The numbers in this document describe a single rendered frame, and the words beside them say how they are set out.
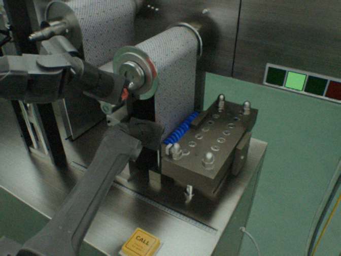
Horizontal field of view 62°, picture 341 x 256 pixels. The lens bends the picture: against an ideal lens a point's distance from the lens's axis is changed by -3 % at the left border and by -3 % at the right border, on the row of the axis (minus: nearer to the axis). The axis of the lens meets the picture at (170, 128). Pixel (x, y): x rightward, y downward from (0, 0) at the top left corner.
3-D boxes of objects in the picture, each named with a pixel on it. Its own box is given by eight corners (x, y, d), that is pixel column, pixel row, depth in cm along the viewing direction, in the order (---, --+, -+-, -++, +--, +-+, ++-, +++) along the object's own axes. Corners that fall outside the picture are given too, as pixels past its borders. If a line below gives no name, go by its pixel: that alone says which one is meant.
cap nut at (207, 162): (198, 166, 78) (199, 154, 76) (204, 159, 81) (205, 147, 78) (210, 171, 77) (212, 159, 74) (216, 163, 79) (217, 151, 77)
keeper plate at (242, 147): (230, 173, 93) (235, 147, 87) (241, 156, 100) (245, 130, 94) (238, 176, 92) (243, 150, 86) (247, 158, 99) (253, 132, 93)
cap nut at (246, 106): (238, 113, 101) (240, 101, 98) (242, 107, 103) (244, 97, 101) (248, 115, 99) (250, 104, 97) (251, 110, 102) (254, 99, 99)
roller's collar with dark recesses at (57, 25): (42, 42, 80) (37, 19, 76) (59, 36, 84) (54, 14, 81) (58, 45, 78) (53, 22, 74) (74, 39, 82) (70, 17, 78)
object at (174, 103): (156, 150, 87) (154, 96, 76) (192, 114, 103) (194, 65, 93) (158, 151, 87) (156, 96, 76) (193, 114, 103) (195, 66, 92)
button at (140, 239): (122, 252, 71) (121, 247, 70) (138, 231, 76) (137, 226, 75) (144, 265, 69) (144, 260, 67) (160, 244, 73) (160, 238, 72)
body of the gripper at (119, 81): (121, 106, 64) (101, 99, 57) (87, 95, 68) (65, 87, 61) (130, 78, 64) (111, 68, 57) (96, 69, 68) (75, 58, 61)
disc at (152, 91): (112, 88, 82) (111, 38, 73) (113, 87, 82) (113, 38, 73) (155, 107, 77) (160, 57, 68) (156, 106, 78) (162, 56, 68)
